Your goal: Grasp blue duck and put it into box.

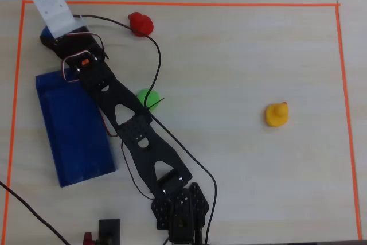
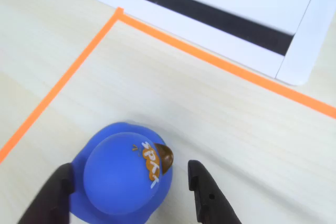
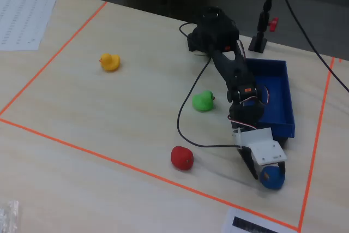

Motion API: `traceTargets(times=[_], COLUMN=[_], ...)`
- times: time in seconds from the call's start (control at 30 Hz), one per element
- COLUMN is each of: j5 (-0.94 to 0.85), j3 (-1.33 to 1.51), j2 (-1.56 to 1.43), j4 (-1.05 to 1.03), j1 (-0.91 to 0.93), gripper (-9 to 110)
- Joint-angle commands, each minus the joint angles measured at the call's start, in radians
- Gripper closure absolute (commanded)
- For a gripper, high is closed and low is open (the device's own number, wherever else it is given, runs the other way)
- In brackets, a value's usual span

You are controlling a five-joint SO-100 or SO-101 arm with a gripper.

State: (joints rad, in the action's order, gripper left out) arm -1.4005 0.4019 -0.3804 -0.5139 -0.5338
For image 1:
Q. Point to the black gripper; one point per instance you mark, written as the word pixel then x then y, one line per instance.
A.
pixel 58 45

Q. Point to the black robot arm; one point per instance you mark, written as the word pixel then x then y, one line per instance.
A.
pixel 134 133

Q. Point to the red rubber duck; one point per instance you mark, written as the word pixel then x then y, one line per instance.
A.
pixel 141 24

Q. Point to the blue plastic box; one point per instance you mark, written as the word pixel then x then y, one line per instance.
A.
pixel 74 136

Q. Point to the green rubber duck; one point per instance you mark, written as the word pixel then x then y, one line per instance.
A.
pixel 153 98

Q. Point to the yellow rubber duck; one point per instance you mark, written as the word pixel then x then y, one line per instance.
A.
pixel 276 114

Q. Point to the orange tape outline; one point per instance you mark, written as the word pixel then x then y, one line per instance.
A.
pixel 200 4

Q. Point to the red clamp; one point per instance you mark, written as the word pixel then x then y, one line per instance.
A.
pixel 88 239

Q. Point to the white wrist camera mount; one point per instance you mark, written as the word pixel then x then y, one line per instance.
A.
pixel 53 12

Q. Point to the black camera stand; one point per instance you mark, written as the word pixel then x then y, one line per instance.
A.
pixel 109 230

